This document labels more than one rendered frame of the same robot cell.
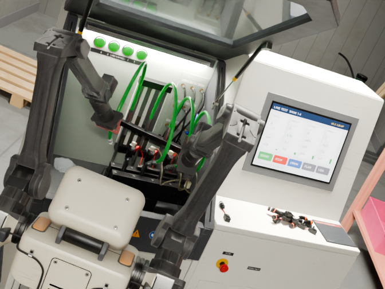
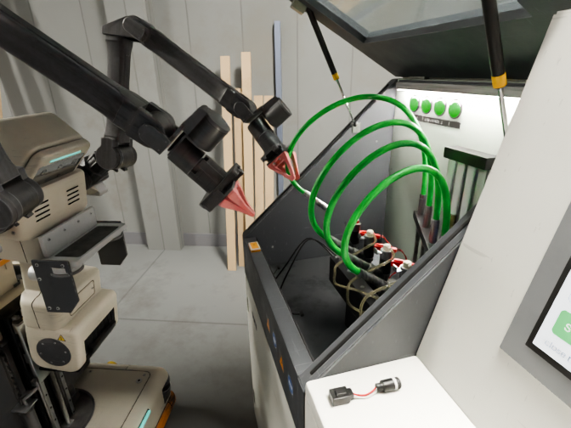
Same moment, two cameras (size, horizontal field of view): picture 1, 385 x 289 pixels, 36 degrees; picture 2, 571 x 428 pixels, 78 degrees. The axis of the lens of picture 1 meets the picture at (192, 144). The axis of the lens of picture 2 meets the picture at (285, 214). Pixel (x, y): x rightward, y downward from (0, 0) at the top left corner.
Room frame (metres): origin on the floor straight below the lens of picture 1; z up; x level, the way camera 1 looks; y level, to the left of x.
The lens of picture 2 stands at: (2.03, -0.67, 1.48)
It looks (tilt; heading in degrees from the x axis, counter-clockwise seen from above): 22 degrees down; 98
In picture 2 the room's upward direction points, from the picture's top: 1 degrees counter-clockwise
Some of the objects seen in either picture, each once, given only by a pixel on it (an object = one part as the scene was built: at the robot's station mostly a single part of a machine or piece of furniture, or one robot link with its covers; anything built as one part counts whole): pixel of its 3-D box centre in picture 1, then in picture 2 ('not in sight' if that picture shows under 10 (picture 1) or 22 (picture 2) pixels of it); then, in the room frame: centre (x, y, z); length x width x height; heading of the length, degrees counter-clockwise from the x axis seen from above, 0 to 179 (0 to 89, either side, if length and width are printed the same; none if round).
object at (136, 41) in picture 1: (150, 46); (459, 89); (2.33, 0.32, 1.43); 0.54 x 0.03 x 0.02; 113
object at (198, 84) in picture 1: (184, 108); not in sight; (2.43, 0.10, 1.20); 0.13 x 0.03 x 0.31; 113
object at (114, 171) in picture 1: (145, 190); (371, 309); (2.14, 0.10, 0.91); 0.34 x 0.10 x 0.15; 113
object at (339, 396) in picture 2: (224, 211); (365, 389); (2.09, -0.23, 0.99); 0.12 x 0.02 x 0.02; 21
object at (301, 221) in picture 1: (293, 218); not in sight; (2.25, -0.52, 1.01); 0.23 x 0.11 x 0.06; 113
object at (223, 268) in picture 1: (223, 266); not in sight; (2.01, -0.31, 0.80); 0.05 x 0.04 x 0.05; 113
